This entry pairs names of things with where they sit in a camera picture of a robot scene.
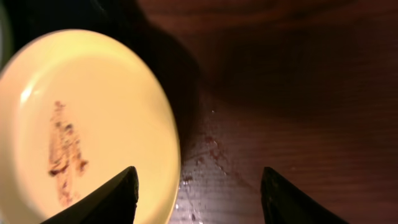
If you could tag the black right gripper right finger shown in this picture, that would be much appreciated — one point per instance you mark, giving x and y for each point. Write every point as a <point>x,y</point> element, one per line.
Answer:
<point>283,203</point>

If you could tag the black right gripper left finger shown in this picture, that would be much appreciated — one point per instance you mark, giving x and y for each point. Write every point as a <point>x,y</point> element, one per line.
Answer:
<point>113,203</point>

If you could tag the yellow plate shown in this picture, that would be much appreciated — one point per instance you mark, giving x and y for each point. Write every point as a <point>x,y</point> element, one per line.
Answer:
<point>77,108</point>

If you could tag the mint green plate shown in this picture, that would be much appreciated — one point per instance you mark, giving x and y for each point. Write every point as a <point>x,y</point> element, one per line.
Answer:
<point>6,36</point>

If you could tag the round black tray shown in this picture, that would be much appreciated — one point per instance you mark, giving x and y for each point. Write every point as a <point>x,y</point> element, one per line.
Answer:
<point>125,21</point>

